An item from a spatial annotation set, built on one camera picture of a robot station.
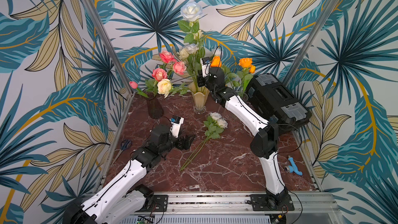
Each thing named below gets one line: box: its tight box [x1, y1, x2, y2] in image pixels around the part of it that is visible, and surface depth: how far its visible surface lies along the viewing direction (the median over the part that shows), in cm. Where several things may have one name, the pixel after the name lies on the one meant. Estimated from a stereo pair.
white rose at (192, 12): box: [177, 1, 203, 85], surface depth 58 cm
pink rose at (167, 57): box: [159, 50, 177, 64], surface depth 76 cm
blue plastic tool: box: [288, 157, 303, 176], surface depth 85 cm
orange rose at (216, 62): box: [210, 56, 222, 68], surface depth 76 cm
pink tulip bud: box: [129, 80, 150, 98], surface depth 84 cm
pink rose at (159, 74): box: [151, 67, 168, 82], surface depth 76 cm
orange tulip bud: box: [243, 64, 257, 94], surface depth 90 cm
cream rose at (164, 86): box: [157, 78, 173, 99], surface depth 67 cm
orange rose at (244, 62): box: [236, 57, 253, 96], surface depth 88 cm
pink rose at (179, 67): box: [173, 61, 187, 76], surface depth 75 cm
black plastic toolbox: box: [245, 73, 312, 133], surface depth 96 cm
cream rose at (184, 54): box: [179, 47, 190, 61], surface depth 87 cm
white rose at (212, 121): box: [203, 112, 222, 132], surface depth 102 cm
